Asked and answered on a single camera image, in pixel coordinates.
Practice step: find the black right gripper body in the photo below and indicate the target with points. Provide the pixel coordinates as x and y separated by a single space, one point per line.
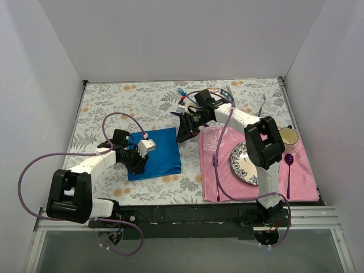
187 126

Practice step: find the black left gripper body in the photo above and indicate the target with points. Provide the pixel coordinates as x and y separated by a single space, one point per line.
138 160

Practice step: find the blue satin napkin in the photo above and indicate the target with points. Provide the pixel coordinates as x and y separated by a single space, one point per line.
164 159

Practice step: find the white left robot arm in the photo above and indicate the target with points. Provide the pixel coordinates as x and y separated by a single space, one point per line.
70 197

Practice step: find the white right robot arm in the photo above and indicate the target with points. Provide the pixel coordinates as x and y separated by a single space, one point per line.
263 141

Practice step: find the purple knife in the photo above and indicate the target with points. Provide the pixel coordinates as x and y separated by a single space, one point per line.
176 114

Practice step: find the blue fork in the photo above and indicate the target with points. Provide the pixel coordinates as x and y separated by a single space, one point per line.
181 92

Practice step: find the white plate teal rim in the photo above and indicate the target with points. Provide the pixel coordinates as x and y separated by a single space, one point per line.
218 93

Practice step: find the purple metallic fork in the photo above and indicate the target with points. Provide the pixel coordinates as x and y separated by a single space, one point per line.
215 165

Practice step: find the floral tablecloth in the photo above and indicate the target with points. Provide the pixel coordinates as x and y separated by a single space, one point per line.
135 106

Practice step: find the blue floral dinner plate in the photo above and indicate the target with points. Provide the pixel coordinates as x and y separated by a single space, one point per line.
242 166

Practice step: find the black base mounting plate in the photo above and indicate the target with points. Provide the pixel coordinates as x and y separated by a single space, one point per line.
229 220

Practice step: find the cream ceramic mug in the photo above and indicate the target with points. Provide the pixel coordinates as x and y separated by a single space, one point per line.
290 138

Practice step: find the purple metallic spoon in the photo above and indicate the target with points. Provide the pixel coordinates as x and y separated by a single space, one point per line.
289 160

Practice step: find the pink floral placemat cloth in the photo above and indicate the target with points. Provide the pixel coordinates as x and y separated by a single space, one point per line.
302 182

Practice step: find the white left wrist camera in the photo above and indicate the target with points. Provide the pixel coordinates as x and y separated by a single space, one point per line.
145 146

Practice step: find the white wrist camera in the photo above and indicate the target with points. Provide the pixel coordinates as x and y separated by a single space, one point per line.
145 146
186 104

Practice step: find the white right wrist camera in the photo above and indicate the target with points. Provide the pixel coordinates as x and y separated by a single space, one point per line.
186 104

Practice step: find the teal handled knife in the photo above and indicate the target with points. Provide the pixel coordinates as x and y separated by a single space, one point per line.
229 91

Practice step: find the aluminium frame rail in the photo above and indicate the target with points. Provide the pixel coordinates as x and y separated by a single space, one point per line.
302 218

